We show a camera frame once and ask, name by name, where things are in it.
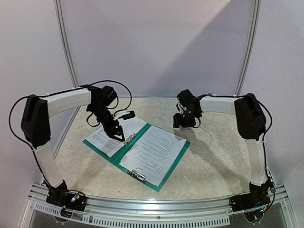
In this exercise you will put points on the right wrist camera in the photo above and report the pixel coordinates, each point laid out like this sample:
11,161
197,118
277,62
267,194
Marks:
180,108

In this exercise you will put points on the green file folder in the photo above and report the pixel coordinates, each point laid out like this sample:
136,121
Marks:
111,149

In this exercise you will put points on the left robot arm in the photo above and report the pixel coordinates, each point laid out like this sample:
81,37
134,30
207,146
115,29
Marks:
38,111

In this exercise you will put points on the aluminium frame post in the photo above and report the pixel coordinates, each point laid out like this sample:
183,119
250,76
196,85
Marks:
65,43
249,46

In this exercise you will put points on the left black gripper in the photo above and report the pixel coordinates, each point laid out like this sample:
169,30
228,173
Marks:
115,130

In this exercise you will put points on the left aluminium frame post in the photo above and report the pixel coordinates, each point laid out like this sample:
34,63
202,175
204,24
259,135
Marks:
65,43

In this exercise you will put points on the aluminium front rail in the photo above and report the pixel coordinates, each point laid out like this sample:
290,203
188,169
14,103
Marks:
120,213

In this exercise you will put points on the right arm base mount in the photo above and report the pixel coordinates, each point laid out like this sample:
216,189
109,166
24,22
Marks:
255,199

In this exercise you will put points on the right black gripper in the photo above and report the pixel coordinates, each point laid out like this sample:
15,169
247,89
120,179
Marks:
181,121

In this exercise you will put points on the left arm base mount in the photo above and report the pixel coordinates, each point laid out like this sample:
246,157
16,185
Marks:
67,199

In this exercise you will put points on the right aluminium frame post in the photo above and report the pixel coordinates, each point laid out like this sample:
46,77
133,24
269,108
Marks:
249,46

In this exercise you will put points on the folder spine metal clip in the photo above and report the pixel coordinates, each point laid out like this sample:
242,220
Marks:
129,139

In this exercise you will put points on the folder cover metal clip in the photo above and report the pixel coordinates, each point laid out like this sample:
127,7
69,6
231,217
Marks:
135,174

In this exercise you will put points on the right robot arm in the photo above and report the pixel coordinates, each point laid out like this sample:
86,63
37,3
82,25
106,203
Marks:
251,124

